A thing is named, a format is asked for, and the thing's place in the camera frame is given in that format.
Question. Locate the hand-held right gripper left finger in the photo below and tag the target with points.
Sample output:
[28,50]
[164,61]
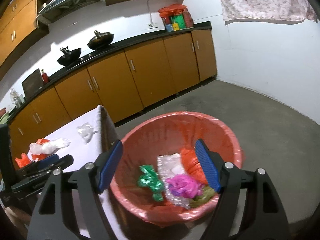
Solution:
[110,167]

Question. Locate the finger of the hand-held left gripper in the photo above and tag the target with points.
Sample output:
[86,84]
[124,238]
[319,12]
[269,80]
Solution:
[47,160]
[60,162]

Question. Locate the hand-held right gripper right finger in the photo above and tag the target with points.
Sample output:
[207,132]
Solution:
[207,167]

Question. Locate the white plastic bag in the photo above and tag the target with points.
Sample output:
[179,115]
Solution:
[52,146]

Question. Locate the long orange plastic bag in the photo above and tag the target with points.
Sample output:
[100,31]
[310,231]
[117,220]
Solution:
[191,162]

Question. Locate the small orange plastic bag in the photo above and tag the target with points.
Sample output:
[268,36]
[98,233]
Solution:
[21,162]

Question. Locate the olive green plastic bag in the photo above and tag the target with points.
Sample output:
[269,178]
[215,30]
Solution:
[205,196]

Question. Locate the purple plastic bag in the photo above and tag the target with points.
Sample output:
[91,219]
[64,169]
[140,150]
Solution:
[182,183]

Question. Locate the red basin with bag liner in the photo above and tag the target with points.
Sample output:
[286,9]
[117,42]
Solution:
[140,145]

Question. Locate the clear bubble wrap sheet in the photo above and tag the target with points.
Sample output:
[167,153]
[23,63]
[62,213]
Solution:
[167,163]

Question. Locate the white cloth-covered table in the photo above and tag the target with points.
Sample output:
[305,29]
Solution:
[75,150]

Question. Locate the clear plastic wrapper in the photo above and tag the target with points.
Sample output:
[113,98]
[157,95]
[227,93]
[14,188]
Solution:
[86,131]

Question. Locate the red plastic bowl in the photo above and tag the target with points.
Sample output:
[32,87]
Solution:
[2,111]

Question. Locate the jar under plastic bag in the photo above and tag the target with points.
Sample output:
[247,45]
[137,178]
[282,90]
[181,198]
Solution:
[16,98]

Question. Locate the dark cutting board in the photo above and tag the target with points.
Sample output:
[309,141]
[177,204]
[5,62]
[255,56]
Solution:
[32,83]

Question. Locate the red bottle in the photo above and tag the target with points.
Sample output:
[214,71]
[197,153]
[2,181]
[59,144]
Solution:
[45,78]

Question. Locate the black wok without lid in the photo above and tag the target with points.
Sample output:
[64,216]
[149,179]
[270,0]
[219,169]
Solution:
[70,57]

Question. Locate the wooden base cabinets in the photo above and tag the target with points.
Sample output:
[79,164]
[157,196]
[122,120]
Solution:
[150,67]

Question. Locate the black wok with lid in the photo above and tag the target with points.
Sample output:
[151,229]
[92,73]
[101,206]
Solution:
[101,41]

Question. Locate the black kitchen countertop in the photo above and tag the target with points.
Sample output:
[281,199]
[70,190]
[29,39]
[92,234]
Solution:
[140,38]

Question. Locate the blue and yellow box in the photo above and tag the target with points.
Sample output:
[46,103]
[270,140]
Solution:
[172,27]

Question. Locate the green box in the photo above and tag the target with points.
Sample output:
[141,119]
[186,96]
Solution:
[179,22]

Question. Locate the dark red container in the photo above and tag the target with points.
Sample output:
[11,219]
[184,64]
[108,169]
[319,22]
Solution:
[189,20]

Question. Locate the orange bag over containers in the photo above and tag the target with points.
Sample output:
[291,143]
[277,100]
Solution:
[172,10]

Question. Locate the pink floral hanging cloth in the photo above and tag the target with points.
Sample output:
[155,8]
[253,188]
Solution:
[262,0]

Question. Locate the long wooden wall cabinet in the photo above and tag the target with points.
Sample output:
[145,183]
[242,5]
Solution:
[15,25]

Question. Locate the wall outlet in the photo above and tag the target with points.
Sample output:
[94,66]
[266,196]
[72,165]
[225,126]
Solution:
[151,25]

